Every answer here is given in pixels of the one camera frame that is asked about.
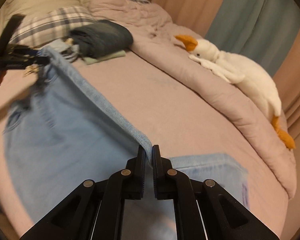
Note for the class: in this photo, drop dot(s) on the teal curtain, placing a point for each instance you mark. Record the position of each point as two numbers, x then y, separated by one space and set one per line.
262 30

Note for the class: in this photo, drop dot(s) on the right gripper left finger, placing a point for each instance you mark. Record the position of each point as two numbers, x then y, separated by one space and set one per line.
94 210

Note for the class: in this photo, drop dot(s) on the folded pale green garment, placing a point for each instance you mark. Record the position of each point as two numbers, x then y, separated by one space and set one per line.
89 60

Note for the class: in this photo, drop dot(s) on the pink bed sheet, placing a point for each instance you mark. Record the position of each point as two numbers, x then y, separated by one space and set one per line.
148 98

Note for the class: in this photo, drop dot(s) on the folded dark blue jeans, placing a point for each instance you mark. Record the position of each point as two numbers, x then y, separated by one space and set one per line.
101 38

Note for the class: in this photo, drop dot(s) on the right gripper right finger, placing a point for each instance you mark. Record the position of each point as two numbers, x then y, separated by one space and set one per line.
203 209

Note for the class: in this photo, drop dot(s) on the white goose plush toy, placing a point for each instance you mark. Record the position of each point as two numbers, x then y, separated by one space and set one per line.
247 75

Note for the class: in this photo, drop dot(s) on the plaid pillow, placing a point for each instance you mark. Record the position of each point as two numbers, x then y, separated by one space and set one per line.
56 24

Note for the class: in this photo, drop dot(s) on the pink curtain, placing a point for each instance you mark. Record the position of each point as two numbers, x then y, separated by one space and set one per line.
198 15

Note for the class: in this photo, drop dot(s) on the light blue denim pants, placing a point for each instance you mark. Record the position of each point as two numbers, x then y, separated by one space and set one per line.
66 131

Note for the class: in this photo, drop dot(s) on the folded grey-blue pants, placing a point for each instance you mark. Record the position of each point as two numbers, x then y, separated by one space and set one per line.
67 49

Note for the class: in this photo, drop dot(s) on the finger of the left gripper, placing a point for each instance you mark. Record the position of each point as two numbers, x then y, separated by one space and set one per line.
21 62
20 50

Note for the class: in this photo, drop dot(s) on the pink quilted duvet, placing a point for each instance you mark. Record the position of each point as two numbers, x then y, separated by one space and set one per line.
218 116

